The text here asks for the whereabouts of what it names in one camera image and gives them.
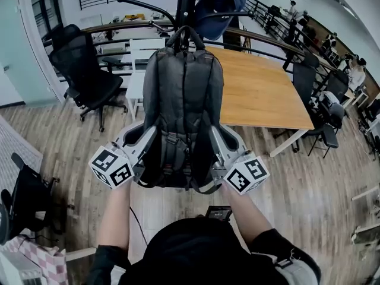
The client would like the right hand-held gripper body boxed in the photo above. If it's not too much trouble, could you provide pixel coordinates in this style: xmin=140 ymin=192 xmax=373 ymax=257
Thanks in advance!
xmin=211 ymin=149 xmax=271 ymax=196

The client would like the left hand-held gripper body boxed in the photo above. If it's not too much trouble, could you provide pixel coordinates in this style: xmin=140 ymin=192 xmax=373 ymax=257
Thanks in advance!
xmin=88 ymin=140 xmax=147 ymax=189

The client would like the black backpack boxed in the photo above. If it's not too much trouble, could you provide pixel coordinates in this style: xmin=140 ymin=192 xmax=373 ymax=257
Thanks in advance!
xmin=138 ymin=25 xmax=224 ymax=194

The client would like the person's right forearm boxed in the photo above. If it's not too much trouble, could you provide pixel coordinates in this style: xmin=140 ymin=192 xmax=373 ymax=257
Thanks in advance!
xmin=222 ymin=185 xmax=274 ymax=243

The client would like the person's left forearm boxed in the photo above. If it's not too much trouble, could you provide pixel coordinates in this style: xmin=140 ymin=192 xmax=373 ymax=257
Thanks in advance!
xmin=96 ymin=184 xmax=132 ymax=249

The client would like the white wooden chair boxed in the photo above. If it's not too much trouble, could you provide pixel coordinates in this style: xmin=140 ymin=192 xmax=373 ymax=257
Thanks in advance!
xmin=125 ymin=38 xmax=167 ymax=121

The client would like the black mesh office chair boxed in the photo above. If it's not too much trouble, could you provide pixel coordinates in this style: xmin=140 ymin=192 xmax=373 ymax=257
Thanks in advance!
xmin=48 ymin=24 xmax=129 ymax=133

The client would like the black office chair with headrest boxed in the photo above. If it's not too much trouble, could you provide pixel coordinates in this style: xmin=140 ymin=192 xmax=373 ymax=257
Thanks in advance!
xmin=0 ymin=152 xmax=61 ymax=246

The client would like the person's black shirt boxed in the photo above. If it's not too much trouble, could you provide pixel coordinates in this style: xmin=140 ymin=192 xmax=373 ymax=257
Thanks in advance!
xmin=88 ymin=217 xmax=323 ymax=285

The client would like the table with pink checkered cloth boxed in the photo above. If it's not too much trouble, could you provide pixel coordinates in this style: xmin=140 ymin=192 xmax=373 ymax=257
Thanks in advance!
xmin=0 ymin=235 xmax=69 ymax=285

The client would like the navy cap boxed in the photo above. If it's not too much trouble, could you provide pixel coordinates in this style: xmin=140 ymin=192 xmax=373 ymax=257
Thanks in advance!
xmin=194 ymin=0 xmax=248 ymax=42

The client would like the frosted glass door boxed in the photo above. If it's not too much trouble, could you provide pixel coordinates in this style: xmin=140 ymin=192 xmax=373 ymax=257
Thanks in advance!
xmin=0 ymin=0 xmax=65 ymax=108

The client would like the black metal railing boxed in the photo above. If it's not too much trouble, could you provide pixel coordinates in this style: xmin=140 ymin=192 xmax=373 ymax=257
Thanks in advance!
xmin=41 ymin=0 xmax=351 ymax=80

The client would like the black waist-worn recorder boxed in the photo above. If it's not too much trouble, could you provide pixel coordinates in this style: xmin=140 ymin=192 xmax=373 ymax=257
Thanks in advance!
xmin=205 ymin=205 xmax=233 ymax=223

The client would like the black recorder cable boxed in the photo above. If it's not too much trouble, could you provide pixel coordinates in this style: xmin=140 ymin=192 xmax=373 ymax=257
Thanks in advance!
xmin=129 ymin=206 xmax=149 ymax=246

